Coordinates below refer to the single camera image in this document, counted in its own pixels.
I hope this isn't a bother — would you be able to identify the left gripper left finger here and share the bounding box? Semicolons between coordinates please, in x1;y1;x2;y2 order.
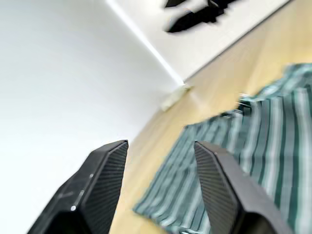
26;139;129;234

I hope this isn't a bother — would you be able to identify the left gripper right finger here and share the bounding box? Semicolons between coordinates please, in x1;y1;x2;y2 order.
194;140;294;234

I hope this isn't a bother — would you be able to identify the green striped T-shirt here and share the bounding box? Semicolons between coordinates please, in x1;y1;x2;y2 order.
133;62;312;234

